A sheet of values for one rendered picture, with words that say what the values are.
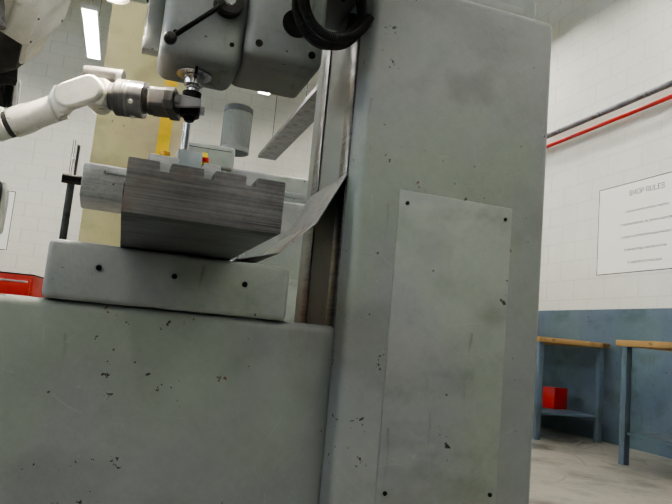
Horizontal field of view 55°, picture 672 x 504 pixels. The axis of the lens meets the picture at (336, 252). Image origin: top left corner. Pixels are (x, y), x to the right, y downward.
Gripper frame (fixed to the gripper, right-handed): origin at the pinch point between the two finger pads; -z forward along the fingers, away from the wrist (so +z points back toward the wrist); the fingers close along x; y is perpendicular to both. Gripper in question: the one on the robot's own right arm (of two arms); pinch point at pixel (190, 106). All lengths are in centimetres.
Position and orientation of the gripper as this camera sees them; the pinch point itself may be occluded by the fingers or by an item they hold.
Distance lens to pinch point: 164.4
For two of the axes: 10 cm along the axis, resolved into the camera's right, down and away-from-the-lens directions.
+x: -0.7, 1.3, 9.9
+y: -1.0, 9.9, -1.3
